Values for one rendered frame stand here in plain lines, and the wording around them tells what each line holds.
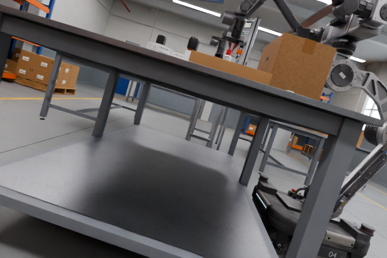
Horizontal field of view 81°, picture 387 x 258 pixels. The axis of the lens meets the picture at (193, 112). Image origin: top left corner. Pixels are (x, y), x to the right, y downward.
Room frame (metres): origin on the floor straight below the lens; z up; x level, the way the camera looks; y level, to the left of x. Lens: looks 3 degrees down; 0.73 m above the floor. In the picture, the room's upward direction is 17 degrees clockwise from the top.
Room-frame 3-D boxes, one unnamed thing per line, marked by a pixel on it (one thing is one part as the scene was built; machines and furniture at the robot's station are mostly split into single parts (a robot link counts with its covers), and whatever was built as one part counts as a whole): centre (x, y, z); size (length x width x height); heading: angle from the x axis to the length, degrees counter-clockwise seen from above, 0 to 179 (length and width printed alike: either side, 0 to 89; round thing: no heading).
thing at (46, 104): (3.41, 1.31, 0.40); 1.90 x 0.75 x 0.80; 1
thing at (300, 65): (1.16, -0.39, 0.99); 0.30 x 0.24 x 0.27; 1
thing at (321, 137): (4.18, -1.45, 0.39); 2.20 x 0.80 x 0.78; 1
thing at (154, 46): (1.73, 0.38, 0.95); 0.20 x 0.20 x 0.14
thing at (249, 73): (0.86, -0.07, 0.85); 0.30 x 0.26 x 0.04; 177
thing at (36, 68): (4.71, 3.29, 0.32); 1.20 x 0.83 x 0.64; 90
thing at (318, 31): (1.75, -0.68, 1.45); 0.09 x 0.08 x 0.12; 1
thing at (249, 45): (1.89, -0.27, 1.17); 0.04 x 0.04 x 0.67; 87
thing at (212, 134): (3.26, -0.19, 0.47); 1.17 x 0.36 x 0.95; 177
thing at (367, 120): (1.74, 0.08, 0.82); 2.10 x 1.31 x 0.02; 177
